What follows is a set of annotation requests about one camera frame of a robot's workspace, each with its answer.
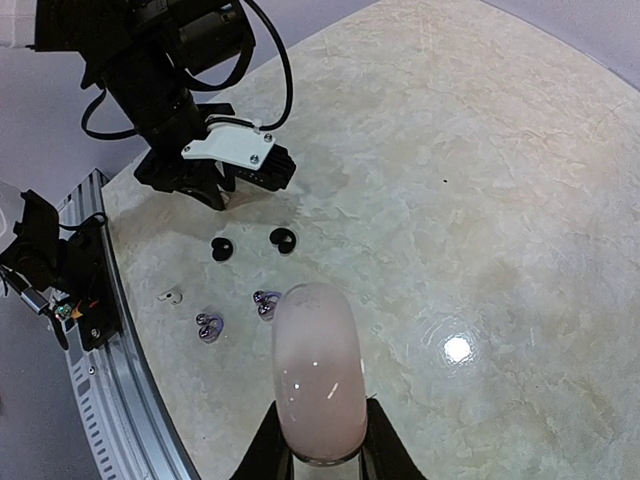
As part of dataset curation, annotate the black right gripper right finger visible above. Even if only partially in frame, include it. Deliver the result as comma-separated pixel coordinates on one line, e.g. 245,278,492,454
359,398,425,480

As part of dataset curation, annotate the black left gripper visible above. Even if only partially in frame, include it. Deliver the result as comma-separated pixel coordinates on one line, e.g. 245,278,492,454
134,103,235,210

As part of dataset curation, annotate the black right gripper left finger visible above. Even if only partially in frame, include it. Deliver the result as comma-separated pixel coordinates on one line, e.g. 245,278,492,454
230,401,293,480

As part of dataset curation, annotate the round white pink case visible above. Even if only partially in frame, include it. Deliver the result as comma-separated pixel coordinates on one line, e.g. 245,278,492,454
272,283,367,465

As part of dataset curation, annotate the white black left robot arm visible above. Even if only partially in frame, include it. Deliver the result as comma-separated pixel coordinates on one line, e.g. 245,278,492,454
32,1,256,211

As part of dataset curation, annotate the black clip earbud lower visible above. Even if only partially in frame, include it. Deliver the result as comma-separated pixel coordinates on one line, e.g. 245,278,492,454
211,237,234,262

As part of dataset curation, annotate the black clip earbud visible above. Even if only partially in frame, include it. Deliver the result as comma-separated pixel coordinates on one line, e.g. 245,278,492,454
269,227,297,255
211,237,234,262

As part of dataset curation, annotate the black clip earbud upper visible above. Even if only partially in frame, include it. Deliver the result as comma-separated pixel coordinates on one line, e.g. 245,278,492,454
269,227,297,255

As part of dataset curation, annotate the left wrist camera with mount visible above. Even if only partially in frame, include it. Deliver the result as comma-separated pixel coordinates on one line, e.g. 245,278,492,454
183,122,296,192

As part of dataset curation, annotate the aluminium front rail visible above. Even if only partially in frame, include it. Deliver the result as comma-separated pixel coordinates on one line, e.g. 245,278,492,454
52,169,201,480

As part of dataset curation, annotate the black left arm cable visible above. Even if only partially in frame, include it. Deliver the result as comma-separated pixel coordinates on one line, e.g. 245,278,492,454
81,0,294,140

